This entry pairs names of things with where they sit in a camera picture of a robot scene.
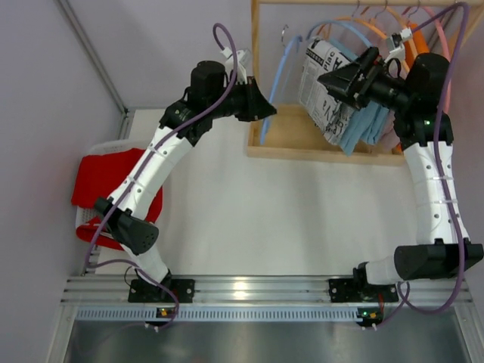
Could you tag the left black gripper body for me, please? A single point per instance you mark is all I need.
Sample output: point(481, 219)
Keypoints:
point(246, 98)

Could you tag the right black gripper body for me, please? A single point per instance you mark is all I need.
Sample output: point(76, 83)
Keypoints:
point(363, 78)

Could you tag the light blue plastic hanger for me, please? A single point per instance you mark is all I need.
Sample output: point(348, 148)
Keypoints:
point(286, 65)

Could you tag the red trousers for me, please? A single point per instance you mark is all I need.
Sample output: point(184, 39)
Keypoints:
point(98, 176)

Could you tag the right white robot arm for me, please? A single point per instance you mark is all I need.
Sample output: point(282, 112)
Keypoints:
point(443, 248)

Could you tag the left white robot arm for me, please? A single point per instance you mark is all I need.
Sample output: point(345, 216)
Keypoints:
point(216, 91)

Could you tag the orange trousers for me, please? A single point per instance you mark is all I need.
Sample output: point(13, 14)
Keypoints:
point(399, 148)

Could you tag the orange hanger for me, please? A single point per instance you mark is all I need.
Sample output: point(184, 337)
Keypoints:
point(324, 29)
point(400, 20)

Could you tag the pink hanger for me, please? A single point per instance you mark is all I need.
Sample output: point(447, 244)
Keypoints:
point(442, 41)

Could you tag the wooden clothes rack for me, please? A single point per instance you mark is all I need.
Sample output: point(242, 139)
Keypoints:
point(293, 136)

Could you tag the white plastic basket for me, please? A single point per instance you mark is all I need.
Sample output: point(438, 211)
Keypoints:
point(84, 215)

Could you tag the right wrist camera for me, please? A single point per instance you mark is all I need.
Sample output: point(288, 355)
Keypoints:
point(396, 44)

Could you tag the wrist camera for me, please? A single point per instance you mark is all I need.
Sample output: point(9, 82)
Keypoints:
point(396, 44)
point(244, 57)

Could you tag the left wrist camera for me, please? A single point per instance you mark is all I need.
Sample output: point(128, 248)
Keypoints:
point(244, 57)

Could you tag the aluminium corner post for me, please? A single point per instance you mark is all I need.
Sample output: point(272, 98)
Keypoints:
point(70, 16)

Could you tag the aluminium mounting rail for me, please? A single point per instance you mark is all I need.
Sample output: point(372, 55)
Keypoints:
point(305, 290)

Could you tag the slotted cable duct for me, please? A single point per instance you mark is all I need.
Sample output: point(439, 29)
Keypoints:
point(228, 313)

